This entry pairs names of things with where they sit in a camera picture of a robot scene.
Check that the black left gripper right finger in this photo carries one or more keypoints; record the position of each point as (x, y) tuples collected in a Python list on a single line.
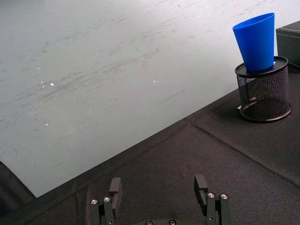
[(201, 187)]

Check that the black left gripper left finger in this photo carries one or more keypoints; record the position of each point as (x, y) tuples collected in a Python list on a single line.
[(116, 192)]

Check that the black table cloth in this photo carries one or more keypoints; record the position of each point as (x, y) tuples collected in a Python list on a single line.
[(187, 168)]

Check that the blue plastic cup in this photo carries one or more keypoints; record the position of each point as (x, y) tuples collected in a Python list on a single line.
[(257, 41)]

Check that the black box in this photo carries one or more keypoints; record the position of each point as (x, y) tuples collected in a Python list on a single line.
[(288, 42)]

